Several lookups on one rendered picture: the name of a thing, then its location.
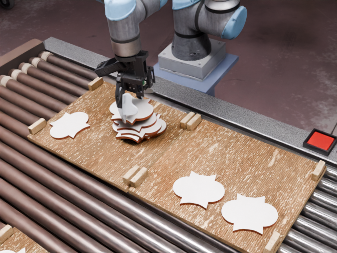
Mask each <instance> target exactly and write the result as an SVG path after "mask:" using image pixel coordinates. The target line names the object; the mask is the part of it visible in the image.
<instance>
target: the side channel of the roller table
mask: <svg viewBox="0 0 337 253"><path fill-rule="evenodd" d="M41 51H46V50H45V47H44V43H43V42H42V41H40V40H37V39H35V38H33V39H31V40H29V41H28V42H26V43H24V44H22V45H21V46H19V47H17V48H15V49H14V50H12V51H10V52H8V53H7V54H5V55H3V56H1V57H0V76H1V75H5V76H8V72H9V71H10V70H11V69H16V70H18V68H19V65H20V64H21V63H23V62H24V63H28V61H29V59H30V58H31V57H38V54H39V53H40V52H41Z"/></svg>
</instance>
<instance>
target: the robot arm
mask: <svg viewBox="0 0 337 253"><path fill-rule="evenodd" d="M96 1H98V2H101V3H103V4H105V15H106V17H107V22H108V27H109V32H110V37H111V38H110V39H111V44H112V49H113V53H114V55H115V57H114V58H112V59H109V60H107V61H103V62H101V63H99V64H98V65H97V68H96V69H95V70H94V72H95V73H96V74H97V76H98V77H99V78H100V77H103V76H106V75H108V74H111V73H114V72H118V74H117V77H116V90H115V100H116V106H117V108H118V112H119V114H120V116H121V119H122V121H123V122H124V123H126V115H131V114H137V113H138V108H137V107H136V106H135V105H134V104H133V103H132V97H131V95H130V94H129V93H125V90H127V91H130V92H133V93H135V94H136V97H137V98H138V99H143V97H144V93H154V90H153V89H151V87H152V86H153V83H155V76H154V68H153V67H151V66H147V64H146V58H147V57H148V56H149V54H148V51H144V50H141V39H140V31H139V23H140V22H142V21H143V20H145V19H146V18H148V17H149V16H150V15H152V14H153V13H155V12H157V11H159V10H160V8H161V7H163V6H164V5H165V4H166V3H167V0H96ZM172 9H173V15H174V28H175V34H174V38H173V42H172V54H173V56H174V57H176V58H177V59H180V60H183V61H197V60H201V59H203V58H205V57H207V56H208V55H209V54H210V52H211V41H210V40H209V37H208V34H210V35H214V36H217V37H221V38H222V39H223V38H225V39H229V40H232V39H235V38H236V37H237V36H238V35H239V34H240V32H241V31H242V29H243V27H244V25H245V22H246V18H247V9H246V8H245V7H244V6H240V0H173V7H172ZM151 72H152V73H153V78H152V73H151Z"/></svg>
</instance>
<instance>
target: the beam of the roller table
mask: <svg viewBox="0 0 337 253"><path fill-rule="evenodd" d="M43 43H44V47H45V50H46V52H50V53H52V54H54V55H55V56H58V57H60V58H63V59H65V60H68V61H70V62H73V63H75V64H78V65H80V66H83V67H85V68H88V69H90V70H93V71H94V70H95V69H96V68H97V65H98V64H99V63H101V62H103V61H107V60H109V59H110V58H107V57H105V56H102V55H99V54H97V53H94V52H91V51H89V50H86V49H83V48H80V47H78V46H75V45H72V44H70V43H67V42H64V41H62V40H59V39H56V38H53V37H50V38H48V39H46V40H45V41H43ZM117 74H118V72H114V73H111V74H108V75H107V76H108V77H110V78H113V79H115V80H116V77H117ZM154 76H155V83H153V86H152V87H151V89H153V90H154V93H151V94H153V95H155V96H158V97H160V98H163V99H165V100H168V101H170V102H173V103H175V104H178V105H180V106H183V107H185V108H188V109H190V110H193V111H195V112H198V113H200V114H203V115H205V116H208V117H210V118H213V119H215V120H218V121H221V122H223V123H226V124H228V125H231V126H233V127H235V128H238V129H240V130H243V131H245V132H248V133H250V134H253V135H255V136H258V137H260V138H263V139H265V140H268V141H270V142H273V143H275V144H278V145H280V146H283V147H285V148H288V149H290V150H293V151H295V152H298V153H300V154H303V155H305V156H308V157H311V158H313V159H316V160H318V161H320V160H322V161H324V162H325V163H326V164H328V165H331V166H333V167H336V168H337V153H336V151H337V144H336V145H335V147H334V148H333V150H332V151H331V152H330V154H329V155H328V157H327V156H324V155H322V154H319V153H317V152H314V151H312V150H309V149H307V148H304V147H302V145H303V142H304V141H305V139H306V138H307V137H308V135H309V134H310V132H307V131H304V130H302V129H299V128H296V127H294V126H291V125H289V124H286V123H283V122H280V121H278V120H275V119H272V118H270V117H267V116H264V115H262V114H259V113H256V112H253V111H251V110H248V109H245V108H243V107H240V106H237V105H234V104H232V103H229V102H226V101H224V100H221V99H218V98H216V97H213V96H210V95H207V94H205V93H202V92H199V91H197V90H194V89H191V88H189V87H186V86H183V85H180V84H178V83H175V82H172V81H170V80H167V79H164V78H162V77H159V76H156V75H154Z"/></svg>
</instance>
